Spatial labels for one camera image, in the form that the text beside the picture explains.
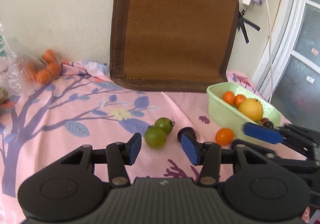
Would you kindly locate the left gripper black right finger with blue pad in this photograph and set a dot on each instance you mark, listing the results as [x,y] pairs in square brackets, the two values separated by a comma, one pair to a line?
[207,155]

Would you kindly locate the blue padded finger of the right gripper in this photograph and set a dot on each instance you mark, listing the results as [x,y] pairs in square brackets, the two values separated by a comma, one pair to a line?
[262,133]

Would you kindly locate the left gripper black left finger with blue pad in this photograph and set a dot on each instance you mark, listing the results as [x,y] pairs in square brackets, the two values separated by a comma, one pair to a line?
[120,154]

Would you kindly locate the small orange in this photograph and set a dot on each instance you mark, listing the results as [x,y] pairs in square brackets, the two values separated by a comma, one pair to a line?
[224,136]

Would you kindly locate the dark purple plum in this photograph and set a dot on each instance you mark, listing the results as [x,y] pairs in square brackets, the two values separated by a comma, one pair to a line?
[186,131]

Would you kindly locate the green tomato front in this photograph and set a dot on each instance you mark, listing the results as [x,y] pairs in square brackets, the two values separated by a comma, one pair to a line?
[155,137]

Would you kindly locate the green tomato with stem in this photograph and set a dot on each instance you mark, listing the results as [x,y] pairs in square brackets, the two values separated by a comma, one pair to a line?
[165,124]

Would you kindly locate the dark plum in basket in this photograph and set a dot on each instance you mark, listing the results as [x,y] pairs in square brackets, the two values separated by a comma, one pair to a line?
[267,123]

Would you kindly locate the large yellow citrus fruit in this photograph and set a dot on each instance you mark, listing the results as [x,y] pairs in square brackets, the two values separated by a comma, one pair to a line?
[252,108]

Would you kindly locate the light green plastic basket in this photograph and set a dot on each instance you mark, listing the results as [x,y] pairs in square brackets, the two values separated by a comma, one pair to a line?
[229,117]

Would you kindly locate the mandarin in basket right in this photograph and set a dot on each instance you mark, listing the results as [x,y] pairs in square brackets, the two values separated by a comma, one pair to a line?
[239,99]

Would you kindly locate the mandarin in basket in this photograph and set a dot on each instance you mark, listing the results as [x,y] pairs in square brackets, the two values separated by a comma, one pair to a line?
[239,99]
[229,98]

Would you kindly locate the mandarin in basket left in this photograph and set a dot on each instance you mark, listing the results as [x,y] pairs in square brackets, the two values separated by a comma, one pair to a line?
[229,98]

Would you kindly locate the pink floral tablecloth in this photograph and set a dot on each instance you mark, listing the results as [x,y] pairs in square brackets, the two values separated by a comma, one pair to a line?
[54,167]

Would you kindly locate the pile of small mandarins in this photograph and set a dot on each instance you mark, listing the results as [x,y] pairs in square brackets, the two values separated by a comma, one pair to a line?
[43,69]

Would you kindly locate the black tape strips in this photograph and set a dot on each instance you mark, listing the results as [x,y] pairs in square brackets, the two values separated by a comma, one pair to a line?
[242,22]

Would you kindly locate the brown woven seat cushion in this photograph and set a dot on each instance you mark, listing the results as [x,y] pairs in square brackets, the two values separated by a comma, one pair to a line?
[171,45]

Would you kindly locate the clear plastic bag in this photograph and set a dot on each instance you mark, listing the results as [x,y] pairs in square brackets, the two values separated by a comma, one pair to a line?
[13,56]

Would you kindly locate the white window frame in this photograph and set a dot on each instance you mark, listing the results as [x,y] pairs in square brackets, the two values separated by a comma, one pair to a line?
[286,29]

